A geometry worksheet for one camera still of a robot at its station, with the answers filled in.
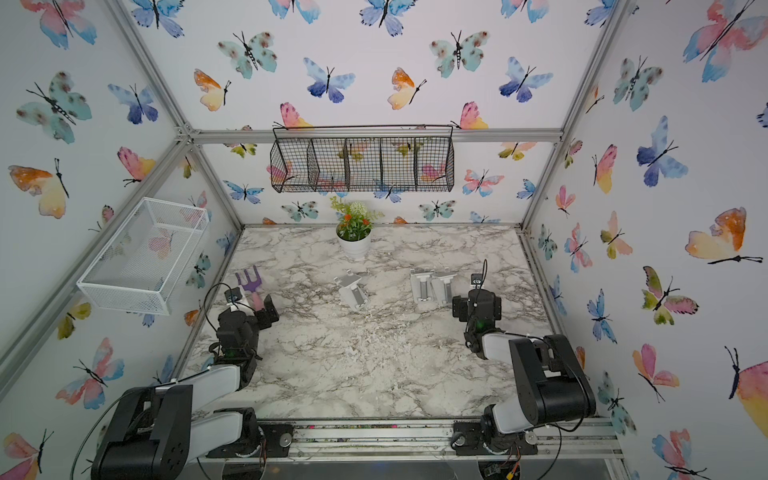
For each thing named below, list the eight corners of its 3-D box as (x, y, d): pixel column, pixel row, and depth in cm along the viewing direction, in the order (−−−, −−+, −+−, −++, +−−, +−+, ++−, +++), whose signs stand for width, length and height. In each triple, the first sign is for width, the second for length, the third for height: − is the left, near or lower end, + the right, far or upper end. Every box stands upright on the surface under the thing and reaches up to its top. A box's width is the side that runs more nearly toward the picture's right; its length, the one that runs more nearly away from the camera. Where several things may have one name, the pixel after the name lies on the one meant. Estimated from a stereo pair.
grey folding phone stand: (415, 303, 101) (416, 289, 95) (411, 280, 107) (411, 266, 101) (435, 301, 102) (438, 287, 95) (430, 278, 108) (432, 264, 101)
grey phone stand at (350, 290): (357, 313, 99) (354, 298, 91) (336, 290, 104) (331, 275, 97) (372, 301, 101) (371, 286, 94) (351, 280, 107) (347, 264, 100)
